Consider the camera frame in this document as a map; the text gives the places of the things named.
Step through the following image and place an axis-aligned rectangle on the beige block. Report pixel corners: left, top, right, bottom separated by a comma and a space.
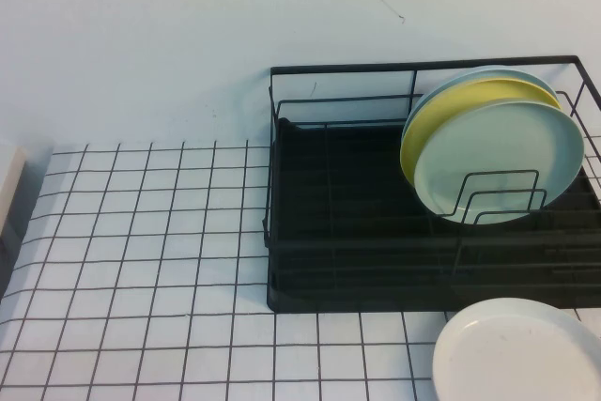
0, 146, 27, 234

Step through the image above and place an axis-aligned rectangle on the white round plate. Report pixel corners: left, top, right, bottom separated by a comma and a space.
431, 297, 601, 401

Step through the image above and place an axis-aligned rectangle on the white black-grid tablecloth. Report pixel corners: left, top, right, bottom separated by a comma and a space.
0, 140, 601, 401

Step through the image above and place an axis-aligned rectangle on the black drip tray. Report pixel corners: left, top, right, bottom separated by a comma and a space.
266, 116, 601, 314

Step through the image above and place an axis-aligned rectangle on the light blue round plate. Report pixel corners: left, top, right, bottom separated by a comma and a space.
402, 65, 560, 131

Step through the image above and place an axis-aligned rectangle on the black wire dish rack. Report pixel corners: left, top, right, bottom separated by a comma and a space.
259, 54, 601, 314

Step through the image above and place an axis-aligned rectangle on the light green round plate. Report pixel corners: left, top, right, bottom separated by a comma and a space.
412, 99, 586, 226

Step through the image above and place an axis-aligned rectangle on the yellow round plate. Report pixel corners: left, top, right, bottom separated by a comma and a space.
399, 77, 563, 177

